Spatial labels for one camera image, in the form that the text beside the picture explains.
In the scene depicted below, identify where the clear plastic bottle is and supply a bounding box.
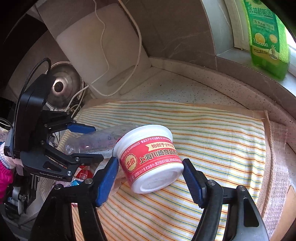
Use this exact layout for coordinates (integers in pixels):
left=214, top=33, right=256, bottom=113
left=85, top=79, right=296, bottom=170
left=64, top=123, right=139, bottom=159

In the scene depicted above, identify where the steel pot lid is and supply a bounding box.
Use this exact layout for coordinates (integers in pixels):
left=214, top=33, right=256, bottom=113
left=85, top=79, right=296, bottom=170
left=46, top=61, right=85, bottom=111

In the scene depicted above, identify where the red blue toothpaste box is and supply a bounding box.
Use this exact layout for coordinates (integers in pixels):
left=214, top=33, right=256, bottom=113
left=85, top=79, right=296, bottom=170
left=55, top=164, right=94, bottom=188

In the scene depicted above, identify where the green dish soap bottle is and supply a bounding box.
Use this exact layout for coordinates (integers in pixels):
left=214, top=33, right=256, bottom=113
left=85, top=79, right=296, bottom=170
left=241, top=1, right=290, bottom=80

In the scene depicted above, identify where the left white gloved hand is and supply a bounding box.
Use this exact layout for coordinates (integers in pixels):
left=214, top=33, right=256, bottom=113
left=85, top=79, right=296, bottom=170
left=0, top=128, right=16, bottom=170

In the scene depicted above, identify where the white cable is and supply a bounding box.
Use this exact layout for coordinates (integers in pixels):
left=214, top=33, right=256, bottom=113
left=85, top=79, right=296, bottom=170
left=64, top=0, right=143, bottom=119

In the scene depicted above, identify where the red white plastic cup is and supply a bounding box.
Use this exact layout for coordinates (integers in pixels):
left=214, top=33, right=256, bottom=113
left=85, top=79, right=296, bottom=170
left=113, top=125, right=184, bottom=194

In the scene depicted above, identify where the white cutting board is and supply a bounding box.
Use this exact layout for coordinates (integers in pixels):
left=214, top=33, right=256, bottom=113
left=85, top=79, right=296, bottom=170
left=56, top=4, right=151, bottom=98

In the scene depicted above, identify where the pink left sleeve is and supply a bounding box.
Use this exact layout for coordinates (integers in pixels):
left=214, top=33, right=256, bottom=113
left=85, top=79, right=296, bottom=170
left=0, top=163, right=14, bottom=203

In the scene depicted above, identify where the striped towel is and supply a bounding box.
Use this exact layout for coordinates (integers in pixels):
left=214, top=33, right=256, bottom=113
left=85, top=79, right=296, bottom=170
left=39, top=99, right=267, bottom=241

